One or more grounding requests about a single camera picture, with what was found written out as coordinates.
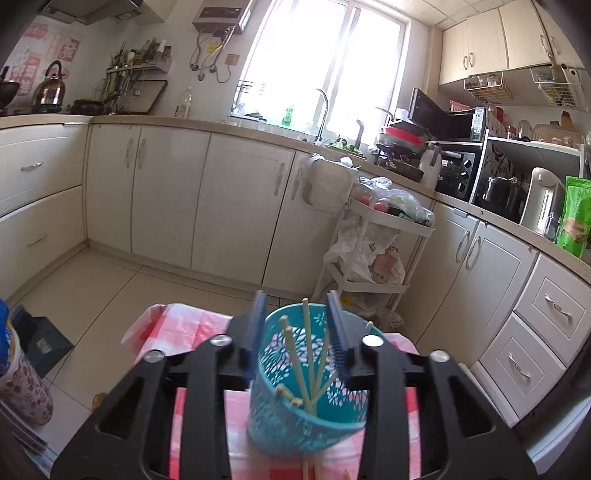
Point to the white hanging trash bin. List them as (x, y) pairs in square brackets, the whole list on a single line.
[(330, 184)]

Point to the pink wall poster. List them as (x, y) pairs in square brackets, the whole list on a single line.
[(32, 50)]

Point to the small orange object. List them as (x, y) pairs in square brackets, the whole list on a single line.
[(99, 400)]

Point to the wall water heater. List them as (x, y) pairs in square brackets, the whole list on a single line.
[(221, 16)]

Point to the stainless steel kettle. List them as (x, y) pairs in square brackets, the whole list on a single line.
[(48, 87)]

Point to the wall utensil rack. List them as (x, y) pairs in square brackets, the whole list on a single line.
[(134, 64)]

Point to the black microwave oven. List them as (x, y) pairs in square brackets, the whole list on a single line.
[(452, 122)]

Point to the white plastic jug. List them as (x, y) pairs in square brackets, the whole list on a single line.
[(429, 168)]

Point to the cream kitchen base cabinets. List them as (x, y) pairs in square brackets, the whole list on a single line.
[(231, 198)]

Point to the stack of pans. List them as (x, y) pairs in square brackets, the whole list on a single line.
[(401, 143)]

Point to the red checkered plastic tablecloth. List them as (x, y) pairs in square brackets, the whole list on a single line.
[(184, 327)]

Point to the floral patterned bag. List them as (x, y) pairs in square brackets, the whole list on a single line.
[(23, 392)]

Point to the white plastic bags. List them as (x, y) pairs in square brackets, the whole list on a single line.
[(364, 258)]

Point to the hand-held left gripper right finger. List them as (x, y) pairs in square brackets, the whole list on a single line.
[(339, 341)]

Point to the chrome faucet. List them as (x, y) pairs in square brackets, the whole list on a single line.
[(325, 110)]

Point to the green bottle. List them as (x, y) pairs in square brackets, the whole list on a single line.
[(288, 117)]

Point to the white trolley cart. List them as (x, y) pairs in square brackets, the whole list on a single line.
[(415, 258)]

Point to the plastic bags of groceries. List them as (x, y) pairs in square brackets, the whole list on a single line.
[(401, 203)]

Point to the green snack packet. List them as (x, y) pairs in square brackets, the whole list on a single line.
[(575, 217)]

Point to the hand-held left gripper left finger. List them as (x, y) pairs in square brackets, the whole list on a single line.
[(257, 332)]

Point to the black frying pan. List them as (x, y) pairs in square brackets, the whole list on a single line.
[(90, 107)]

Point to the kitchen window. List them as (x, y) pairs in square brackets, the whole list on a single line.
[(323, 60)]

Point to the clear plastic bottle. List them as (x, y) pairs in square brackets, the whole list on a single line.
[(183, 106)]

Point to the white shelf rack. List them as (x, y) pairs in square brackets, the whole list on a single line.
[(531, 144)]

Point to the silver electric water boiler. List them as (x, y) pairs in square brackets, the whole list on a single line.
[(542, 203)]

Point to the range hood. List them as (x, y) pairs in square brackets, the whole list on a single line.
[(92, 9)]

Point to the cream upper cabinets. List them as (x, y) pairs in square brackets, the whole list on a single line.
[(485, 41)]

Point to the teal perforated plastic basket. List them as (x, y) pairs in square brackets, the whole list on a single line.
[(286, 429)]

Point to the dark wok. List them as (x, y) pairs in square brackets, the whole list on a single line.
[(9, 90)]

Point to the bundle of long bamboo chopsticks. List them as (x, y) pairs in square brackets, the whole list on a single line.
[(307, 350)]

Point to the small glass jar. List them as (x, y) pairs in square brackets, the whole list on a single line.
[(551, 227)]

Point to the dark blue box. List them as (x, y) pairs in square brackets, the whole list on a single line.
[(41, 344)]

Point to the black toaster oven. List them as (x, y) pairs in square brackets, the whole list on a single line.
[(457, 173)]

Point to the stainless steel pot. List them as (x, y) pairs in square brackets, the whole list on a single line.
[(498, 198)]

